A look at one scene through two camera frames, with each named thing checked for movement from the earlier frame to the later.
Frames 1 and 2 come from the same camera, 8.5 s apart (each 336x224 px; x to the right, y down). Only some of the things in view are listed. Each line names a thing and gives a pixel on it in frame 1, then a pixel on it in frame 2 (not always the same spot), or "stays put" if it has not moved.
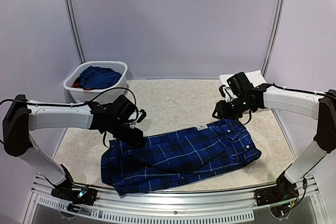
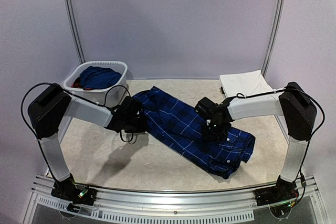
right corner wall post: [278, 20] stays put
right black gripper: [223, 109] → [214, 133]
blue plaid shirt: [189, 151] → [181, 125]
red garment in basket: [77, 83] stays put
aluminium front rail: [178, 207] stays put
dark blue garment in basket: [98, 77] stays put
